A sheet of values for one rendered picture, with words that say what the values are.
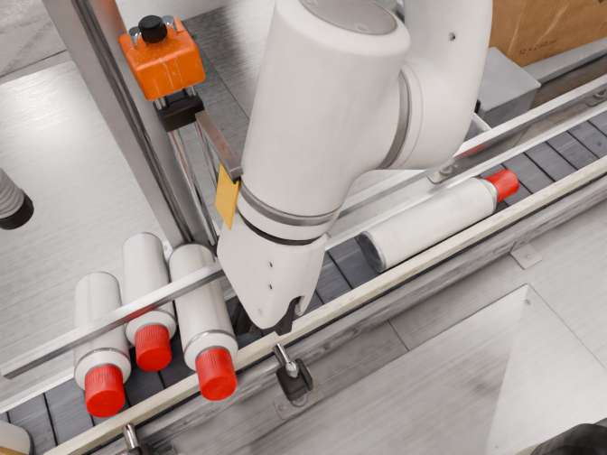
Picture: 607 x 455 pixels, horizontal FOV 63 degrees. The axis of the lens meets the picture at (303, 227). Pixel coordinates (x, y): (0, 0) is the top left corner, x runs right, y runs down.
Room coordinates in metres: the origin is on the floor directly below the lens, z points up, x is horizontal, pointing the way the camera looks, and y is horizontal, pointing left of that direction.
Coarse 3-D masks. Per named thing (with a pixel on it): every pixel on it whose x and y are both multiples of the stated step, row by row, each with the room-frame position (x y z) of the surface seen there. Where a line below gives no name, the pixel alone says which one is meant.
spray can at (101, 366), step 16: (96, 272) 0.30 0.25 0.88; (80, 288) 0.28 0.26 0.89; (96, 288) 0.27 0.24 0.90; (112, 288) 0.28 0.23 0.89; (80, 304) 0.25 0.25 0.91; (96, 304) 0.24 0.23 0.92; (112, 304) 0.25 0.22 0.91; (80, 320) 0.22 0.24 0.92; (112, 336) 0.20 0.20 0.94; (80, 352) 0.18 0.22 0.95; (96, 352) 0.17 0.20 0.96; (112, 352) 0.17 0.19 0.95; (128, 352) 0.18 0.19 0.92; (80, 368) 0.16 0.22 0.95; (96, 368) 0.16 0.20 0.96; (112, 368) 0.16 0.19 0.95; (128, 368) 0.16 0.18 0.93; (80, 384) 0.15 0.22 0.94; (96, 384) 0.14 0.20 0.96; (112, 384) 0.14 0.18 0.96; (96, 400) 0.13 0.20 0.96; (112, 400) 0.13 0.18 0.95; (96, 416) 0.12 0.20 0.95
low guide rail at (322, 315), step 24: (600, 168) 0.37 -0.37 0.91; (552, 192) 0.34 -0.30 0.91; (504, 216) 0.31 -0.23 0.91; (456, 240) 0.28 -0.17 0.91; (408, 264) 0.26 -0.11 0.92; (432, 264) 0.26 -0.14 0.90; (360, 288) 0.23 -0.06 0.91; (384, 288) 0.24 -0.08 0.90; (312, 312) 0.21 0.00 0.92; (336, 312) 0.21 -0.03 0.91; (288, 336) 0.19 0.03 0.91; (240, 360) 0.17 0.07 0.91; (192, 384) 0.15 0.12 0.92; (144, 408) 0.13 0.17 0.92; (96, 432) 0.11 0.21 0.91; (120, 432) 0.11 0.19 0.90
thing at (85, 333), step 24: (576, 96) 0.45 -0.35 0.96; (528, 120) 0.41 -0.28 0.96; (480, 144) 0.38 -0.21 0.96; (432, 168) 0.35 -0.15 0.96; (360, 192) 0.33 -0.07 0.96; (384, 192) 0.33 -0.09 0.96; (216, 264) 0.25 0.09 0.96; (168, 288) 0.23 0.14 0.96; (192, 288) 0.23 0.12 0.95; (120, 312) 0.21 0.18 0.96; (144, 312) 0.21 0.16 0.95; (72, 336) 0.19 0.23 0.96; (96, 336) 0.19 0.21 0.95; (24, 360) 0.17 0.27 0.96; (48, 360) 0.17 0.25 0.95
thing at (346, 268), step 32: (576, 128) 0.47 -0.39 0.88; (512, 160) 0.42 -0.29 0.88; (544, 160) 0.42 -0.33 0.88; (576, 160) 0.41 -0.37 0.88; (512, 224) 0.32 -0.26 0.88; (352, 256) 0.29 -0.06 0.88; (448, 256) 0.28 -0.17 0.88; (320, 288) 0.26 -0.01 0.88; (352, 288) 0.25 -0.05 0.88; (64, 384) 0.17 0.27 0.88; (128, 384) 0.16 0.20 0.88; (160, 384) 0.16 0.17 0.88; (0, 416) 0.14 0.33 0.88; (32, 416) 0.14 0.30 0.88; (64, 416) 0.14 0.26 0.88; (160, 416) 0.13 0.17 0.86; (96, 448) 0.10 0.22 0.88
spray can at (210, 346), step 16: (176, 256) 0.30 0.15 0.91; (192, 256) 0.29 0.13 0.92; (208, 256) 0.30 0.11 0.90; (176, 272) 0.27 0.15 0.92; (192, 272) 0.26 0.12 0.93; (208, 288) 0.24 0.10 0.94; (176, 304) 0.23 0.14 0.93; (192, 304) 0.22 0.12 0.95; (208, 304) 0.22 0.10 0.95; (224, 304) 0.22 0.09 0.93; (192, 320) 0.20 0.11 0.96; (208, 320) 0.19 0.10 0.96; (224, 320) 0.20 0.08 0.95; (192, 336) 0.18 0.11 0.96; (208, 336) 0.18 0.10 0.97; (224, 336) 0.18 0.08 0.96; (192, 352) 0.16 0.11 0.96; (208, 352) 0.16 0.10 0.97; (224, 352) 0.16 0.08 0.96; (192, 368) 0.16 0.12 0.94; (208, 368) 0.14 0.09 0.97; (224, 368) 0.14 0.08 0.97; (208, 384) 0.13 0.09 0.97; (224, 384) 0.13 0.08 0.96
